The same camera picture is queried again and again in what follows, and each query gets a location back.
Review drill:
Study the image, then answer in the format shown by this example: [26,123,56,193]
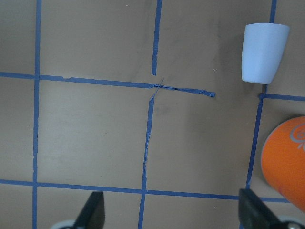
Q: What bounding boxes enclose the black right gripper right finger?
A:
[238,189,305,229]

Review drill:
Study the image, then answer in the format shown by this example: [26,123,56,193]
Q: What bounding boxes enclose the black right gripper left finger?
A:
[72,191,105,229]

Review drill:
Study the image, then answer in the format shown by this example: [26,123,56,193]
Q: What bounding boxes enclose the light blue plastic cup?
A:
[241,23,290,84]

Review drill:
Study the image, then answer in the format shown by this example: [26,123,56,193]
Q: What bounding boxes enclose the orange patterned cup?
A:
[261,116,305,212]

